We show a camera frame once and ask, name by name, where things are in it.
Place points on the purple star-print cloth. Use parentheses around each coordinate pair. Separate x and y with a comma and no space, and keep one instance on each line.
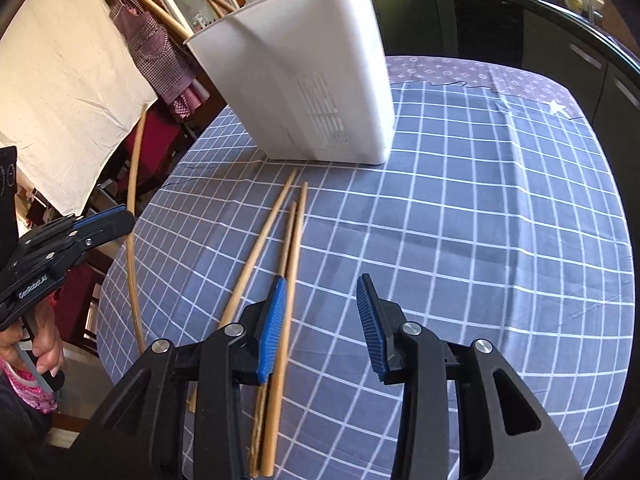
(450,72)

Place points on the pale ceramic mug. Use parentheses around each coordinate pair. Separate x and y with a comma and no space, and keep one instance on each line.
(573,2)

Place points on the white hanging sheet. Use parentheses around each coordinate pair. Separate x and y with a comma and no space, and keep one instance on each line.
(65,85)

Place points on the person's left forearm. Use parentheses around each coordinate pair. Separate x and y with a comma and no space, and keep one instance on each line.
(25,390)

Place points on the person's left hand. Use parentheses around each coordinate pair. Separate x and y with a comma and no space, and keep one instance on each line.
(47,340)

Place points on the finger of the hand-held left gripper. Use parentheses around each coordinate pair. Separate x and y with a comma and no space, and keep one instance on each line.
(60,257)
(107,220)

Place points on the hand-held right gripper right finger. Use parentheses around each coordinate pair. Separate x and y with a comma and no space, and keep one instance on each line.
(372,330)

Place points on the blue checked tablecloth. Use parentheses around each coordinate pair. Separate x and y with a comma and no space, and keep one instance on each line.
(450,235)

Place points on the purple checked apron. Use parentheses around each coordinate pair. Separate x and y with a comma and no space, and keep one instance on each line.
(150,45)

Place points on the red upholstered chair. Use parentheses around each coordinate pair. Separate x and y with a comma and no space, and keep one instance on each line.
(155,135)

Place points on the black kitchen countertop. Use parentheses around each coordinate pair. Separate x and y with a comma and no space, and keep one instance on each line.
(550,7)

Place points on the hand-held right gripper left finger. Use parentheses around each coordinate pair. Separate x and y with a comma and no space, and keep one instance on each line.
(272,330)

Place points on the white plastic utensil holder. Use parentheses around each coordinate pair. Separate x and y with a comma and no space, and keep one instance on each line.
(300,50)

